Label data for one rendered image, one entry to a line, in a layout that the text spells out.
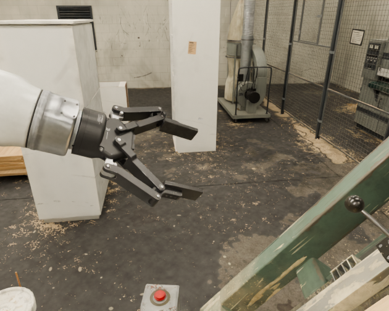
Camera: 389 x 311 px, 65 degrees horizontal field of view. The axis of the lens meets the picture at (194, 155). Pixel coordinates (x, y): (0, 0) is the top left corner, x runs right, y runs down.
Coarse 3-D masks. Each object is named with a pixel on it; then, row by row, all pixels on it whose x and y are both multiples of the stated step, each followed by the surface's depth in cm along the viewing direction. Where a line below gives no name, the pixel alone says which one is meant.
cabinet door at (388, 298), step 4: (388, 296) 60; (380, 300) 61; (384, 300) 60; (388, 300) 59; (376, 304) 61; (380, 304) 60; (384, 304) 60; (388, 304) 59; (368, 308) 62; (372, 308) 61; (376, 308) 60; (380, 308) 60; (384, 308) 59; (388, 308) 58
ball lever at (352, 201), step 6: (348, 198) 64; (354, 198) 63; (360, 198) 63; (348, 204) 63; (354, 204) 63; (360, 204) 62; (348, 210) 64; (354, 210) 63; (360, 210) 63; (366, 216) 63; (372, 222) 63; (378, 222) 62; (384, 228) 62
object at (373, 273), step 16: (368, 256) 66; (352, 272) 67; (368, 272) 64; (384, 272) 62; (336, 288) 68; (352, 288) 65; (368, 288) 64; (304, 304) 73; (320, 304) 69; (336, 304) 66; (352, 304) 66
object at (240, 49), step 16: (240, 0) 562; (240, 16) 562; (240, 32) 568; (240, 48) 577; (256, 48) 563; (240, 64) 577; (256, 64) 550; (240, 80) 522; (256, 80) 561; (240, 96) 560; (256, 96) 538; (240, 112) 562; (256, 112) 562
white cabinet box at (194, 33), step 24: (192, 0) 359; (216, 0) 362; (192, 24) 370; (216, 24) 373; (192, 48) 381; (216, 48) 385; (192, 72) 393; (216, 72) 397; (192, 96) 406; (216, 96) 411; (192, 120) 420; (216, 120) 425; (192, 144) 435
